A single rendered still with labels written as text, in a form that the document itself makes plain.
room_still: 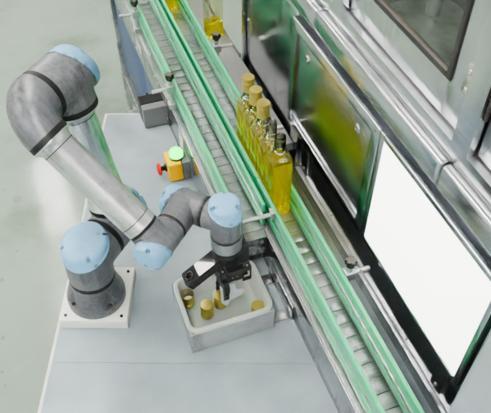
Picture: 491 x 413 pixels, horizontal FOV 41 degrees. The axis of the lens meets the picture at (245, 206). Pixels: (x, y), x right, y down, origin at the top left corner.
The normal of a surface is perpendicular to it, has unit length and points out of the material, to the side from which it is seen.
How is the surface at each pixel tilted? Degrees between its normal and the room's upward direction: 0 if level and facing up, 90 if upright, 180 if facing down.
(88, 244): 7
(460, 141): 90
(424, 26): 90
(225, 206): 0
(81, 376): 0
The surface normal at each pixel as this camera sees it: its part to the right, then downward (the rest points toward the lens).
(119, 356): 0.00, -0.67
